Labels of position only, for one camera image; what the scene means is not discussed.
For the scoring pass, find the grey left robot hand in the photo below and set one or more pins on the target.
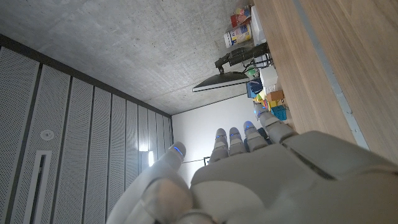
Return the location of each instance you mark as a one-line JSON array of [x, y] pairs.
[[280, 180]]

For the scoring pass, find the blue cube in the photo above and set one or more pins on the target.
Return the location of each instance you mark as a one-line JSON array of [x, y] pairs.
[[279, 112]]

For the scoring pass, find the small blue device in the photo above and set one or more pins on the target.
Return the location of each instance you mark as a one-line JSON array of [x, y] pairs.
[[254, 88]]

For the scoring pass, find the white cardboard box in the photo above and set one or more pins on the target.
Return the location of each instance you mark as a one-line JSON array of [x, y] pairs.
[[269, 76]]

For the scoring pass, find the black computer monitor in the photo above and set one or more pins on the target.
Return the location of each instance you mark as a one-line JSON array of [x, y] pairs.
[[222, 80]]

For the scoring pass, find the white canister with label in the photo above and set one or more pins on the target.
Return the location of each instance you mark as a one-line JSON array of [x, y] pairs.
[[238, 35]]

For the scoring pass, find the flat white box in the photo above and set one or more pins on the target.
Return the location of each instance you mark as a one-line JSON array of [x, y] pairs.
[[257, 26]]

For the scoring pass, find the clear jar with red lid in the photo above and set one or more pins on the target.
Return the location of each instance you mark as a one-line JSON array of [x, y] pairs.
[[241, 16]]

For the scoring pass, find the round ceiling detector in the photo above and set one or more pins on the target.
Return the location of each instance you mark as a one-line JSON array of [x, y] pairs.
[[47, 134]]

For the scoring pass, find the long ceiling slot vent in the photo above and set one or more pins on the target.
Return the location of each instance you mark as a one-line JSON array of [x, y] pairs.
[[37, 186]]

